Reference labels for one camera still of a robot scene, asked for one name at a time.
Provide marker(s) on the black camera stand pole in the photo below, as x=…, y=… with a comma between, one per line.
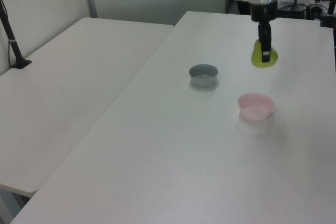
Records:
x=11, y=43

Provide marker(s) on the white side table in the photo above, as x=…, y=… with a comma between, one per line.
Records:
x=65, y=90

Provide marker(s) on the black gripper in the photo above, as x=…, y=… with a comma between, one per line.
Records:
x=263, y=11

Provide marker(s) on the black equipment box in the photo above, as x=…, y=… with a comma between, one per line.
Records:
x=294, y=10

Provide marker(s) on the pink plastic bowl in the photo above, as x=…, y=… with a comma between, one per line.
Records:
x=256, y=107

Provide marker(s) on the green yellow pear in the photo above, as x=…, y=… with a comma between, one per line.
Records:
x=273, y=57

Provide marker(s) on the grey plastic bowl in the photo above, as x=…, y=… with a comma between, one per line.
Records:
x=203, y=77

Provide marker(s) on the black clamp stand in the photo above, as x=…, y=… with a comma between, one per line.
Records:
x=328, y=16

